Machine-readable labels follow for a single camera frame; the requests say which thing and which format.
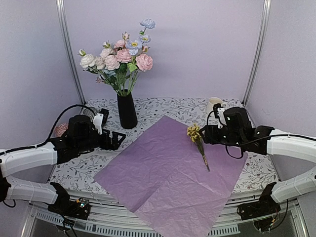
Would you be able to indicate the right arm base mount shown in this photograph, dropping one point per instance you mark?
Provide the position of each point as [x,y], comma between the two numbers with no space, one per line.
[264,206]

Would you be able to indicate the black tapered vase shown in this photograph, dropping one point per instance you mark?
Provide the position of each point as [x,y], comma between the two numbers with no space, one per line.
[126,110]

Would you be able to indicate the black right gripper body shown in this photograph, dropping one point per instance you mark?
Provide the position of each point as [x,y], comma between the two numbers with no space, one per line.
[232,138]

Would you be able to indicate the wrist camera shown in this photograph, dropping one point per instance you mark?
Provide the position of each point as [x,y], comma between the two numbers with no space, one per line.
[100,119]
[219,110]

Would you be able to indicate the light blue flower stem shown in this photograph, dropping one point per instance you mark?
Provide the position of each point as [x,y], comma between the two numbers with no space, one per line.
[109,73]

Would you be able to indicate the cream ceramic mug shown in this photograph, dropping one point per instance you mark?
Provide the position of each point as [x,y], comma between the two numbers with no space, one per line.
[213,101]

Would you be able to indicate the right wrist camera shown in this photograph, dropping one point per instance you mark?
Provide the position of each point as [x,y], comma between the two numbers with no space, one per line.
[219,110]

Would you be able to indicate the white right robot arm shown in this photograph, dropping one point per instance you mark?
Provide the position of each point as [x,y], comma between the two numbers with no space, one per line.
[235,130]

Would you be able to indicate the right aluminium frame post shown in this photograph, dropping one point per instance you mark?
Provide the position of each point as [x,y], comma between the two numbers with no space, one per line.
[258,51]

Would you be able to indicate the pink rose flower stem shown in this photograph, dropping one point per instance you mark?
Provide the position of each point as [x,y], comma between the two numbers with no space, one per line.
[124,58]

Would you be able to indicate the white rose flower stem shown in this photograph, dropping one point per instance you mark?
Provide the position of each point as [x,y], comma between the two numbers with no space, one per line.
[91,63]

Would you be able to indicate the aluminium frame post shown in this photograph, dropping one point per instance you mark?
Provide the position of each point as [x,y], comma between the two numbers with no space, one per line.
[258,51]
[68,48]

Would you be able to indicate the purple pink wrapping paper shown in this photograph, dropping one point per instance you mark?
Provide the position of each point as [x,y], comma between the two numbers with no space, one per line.
[162,165]

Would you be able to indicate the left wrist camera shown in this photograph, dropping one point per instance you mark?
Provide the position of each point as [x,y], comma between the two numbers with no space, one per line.
[100,119]

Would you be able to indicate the striped grey teacup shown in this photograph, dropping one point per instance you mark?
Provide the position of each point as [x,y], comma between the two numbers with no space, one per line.
[90,112]

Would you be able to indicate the floral patterned tablecloth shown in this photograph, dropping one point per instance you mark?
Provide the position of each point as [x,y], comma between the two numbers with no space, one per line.
[77,174]

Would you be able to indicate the yellow small flower sprig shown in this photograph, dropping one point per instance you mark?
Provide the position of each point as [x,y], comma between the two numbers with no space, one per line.
[196,138]

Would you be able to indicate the left aluminium frame post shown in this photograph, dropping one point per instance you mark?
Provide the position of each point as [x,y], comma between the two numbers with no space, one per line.
[68,48]

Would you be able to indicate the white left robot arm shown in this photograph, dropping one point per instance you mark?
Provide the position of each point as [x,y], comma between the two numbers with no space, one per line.
[83,136]

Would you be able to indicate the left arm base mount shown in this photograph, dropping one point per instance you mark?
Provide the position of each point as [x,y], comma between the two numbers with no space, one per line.
[65,207]

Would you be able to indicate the aluminium front rail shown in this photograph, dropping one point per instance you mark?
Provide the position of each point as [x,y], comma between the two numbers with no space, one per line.
[109,218]

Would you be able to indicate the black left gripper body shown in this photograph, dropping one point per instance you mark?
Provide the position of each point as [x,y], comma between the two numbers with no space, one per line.
[86,144]

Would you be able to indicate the blue poppy flower stem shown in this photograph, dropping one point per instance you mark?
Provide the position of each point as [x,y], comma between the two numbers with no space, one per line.
[138,46]

